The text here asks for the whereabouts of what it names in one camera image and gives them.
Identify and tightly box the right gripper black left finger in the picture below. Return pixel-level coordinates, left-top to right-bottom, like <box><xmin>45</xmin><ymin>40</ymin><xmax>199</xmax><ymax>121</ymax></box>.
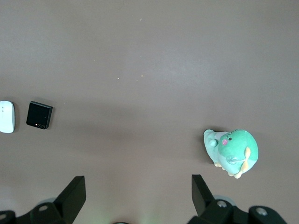
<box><xmin>0</xmin><ymin>176</ymin><xmax>86</xmax><ymax>224</ymax></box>

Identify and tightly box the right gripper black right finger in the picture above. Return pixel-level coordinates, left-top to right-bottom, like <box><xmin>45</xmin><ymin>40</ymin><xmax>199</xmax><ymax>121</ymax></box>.
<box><xmin>188</xmin><ymin>174</ymin><xmax>289</xmax><ymax>224</ymax></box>

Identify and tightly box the black flip phone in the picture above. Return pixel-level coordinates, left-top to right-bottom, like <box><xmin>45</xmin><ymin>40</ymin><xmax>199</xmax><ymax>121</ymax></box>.
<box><xmin>26</xmin><ymin>101</ymin><xmax>53</xmax><ymax>129</ymax></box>

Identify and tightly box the white computer mouse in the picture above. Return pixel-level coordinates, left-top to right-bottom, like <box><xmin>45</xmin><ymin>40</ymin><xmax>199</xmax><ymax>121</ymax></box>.
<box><xmin>0</xmin><ymin>100</ymin><xmax>16</xmax><ymax>134</ymax></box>

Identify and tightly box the green dinosaur plush toy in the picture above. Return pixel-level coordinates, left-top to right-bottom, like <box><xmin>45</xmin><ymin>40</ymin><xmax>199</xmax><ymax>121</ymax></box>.
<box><xmin>203</xmin><ymin>128</ymin><xmax>259</xmax><ymax>179</ymax></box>

